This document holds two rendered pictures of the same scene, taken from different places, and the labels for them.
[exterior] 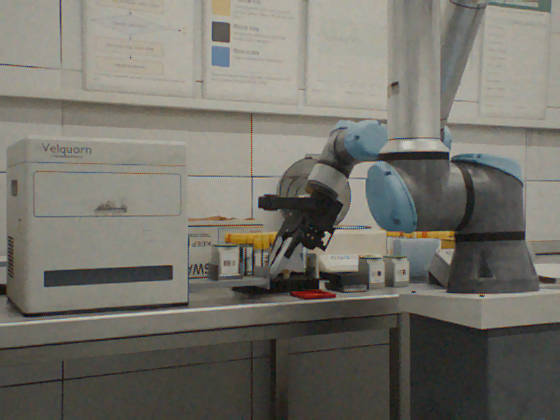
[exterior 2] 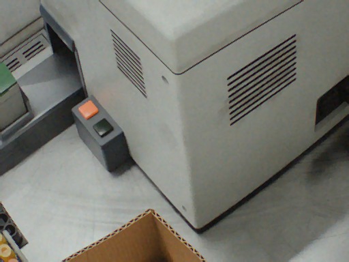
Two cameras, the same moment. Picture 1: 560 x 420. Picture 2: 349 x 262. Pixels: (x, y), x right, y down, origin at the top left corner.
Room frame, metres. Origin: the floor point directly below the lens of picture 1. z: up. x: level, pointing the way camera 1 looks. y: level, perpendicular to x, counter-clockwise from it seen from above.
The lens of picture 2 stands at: (1.95, 0.28, 1.63)
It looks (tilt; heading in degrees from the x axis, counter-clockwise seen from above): 56 degrees down; 177
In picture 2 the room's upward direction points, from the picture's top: 9 degrees counter-clockwise
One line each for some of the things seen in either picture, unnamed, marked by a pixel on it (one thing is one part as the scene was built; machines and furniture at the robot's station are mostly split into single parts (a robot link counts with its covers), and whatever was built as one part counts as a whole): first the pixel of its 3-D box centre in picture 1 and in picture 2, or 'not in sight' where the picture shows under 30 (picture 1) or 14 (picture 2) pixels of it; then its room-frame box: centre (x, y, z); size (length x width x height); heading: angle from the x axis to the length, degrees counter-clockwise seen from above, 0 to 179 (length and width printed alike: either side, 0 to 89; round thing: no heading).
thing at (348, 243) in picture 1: (336, 250); not in sight; (1.90, -0.13, 0.94); 0.30 x 0.24 x 0.12; 18
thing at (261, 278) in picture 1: (214, 276); (20, 99); (1.39, 0.14, 0.92); 0.21 x 0.07 x 0.05; 117
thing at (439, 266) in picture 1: (446, 267); not in sight; (1.62, -0.36, 0.92); 0.13 x 0.07 x 0.08; 27
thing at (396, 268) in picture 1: (395, 270); not in sight; (1.63, -0.24, 0.91); 0.05 x 0.04 x 0.07; 27
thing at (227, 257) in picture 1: (224, 262); (1, 97); (1.40, 0.12, 0.95); 0.05 x 0.04 x 0.06; 27
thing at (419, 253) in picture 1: (415, 260); not in sight; (1.72, -0.30, 0.92); 0.10 x 0.07 x 0.10; 112
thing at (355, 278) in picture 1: (345, 281); not in sight; (1.56, -0.13, 0.89); 0.09 x 0.05 x 0.04; 24
